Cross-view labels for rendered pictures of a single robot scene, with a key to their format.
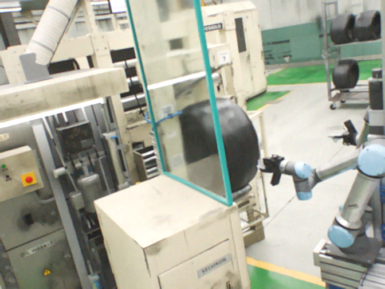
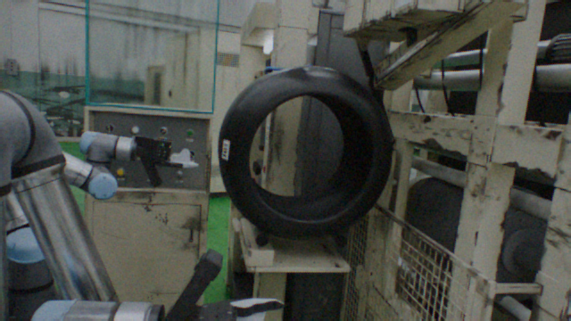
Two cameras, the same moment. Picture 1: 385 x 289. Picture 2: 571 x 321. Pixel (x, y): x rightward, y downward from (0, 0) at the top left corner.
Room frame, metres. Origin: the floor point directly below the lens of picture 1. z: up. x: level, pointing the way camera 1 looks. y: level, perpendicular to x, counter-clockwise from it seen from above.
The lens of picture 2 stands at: (2.65, -1.53, 1.39)
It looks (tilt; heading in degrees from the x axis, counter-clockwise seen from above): 9 degrees down; 108
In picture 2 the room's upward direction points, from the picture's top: 5 degrees clockwise
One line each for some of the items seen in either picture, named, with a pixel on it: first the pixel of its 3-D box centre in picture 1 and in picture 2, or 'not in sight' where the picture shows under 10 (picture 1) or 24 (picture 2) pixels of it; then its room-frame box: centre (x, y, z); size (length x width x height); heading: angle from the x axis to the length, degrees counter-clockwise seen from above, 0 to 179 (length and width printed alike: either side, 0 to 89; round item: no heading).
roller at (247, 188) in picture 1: (228, 197); (256, 223); (2.13, -0.16, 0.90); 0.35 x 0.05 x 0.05; 119
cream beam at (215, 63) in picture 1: (185, 63); (407, 7); (2.57, -0.05, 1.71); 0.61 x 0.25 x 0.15; 119
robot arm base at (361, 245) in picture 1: (353, 237); (30, 295); (1.68, -0.72, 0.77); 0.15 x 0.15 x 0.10
